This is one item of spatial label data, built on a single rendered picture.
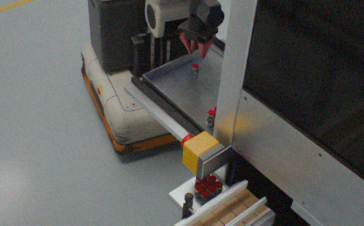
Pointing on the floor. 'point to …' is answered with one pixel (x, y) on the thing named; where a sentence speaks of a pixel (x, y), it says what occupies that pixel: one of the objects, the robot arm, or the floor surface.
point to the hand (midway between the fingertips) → (197, 53)
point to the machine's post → (235, 67)
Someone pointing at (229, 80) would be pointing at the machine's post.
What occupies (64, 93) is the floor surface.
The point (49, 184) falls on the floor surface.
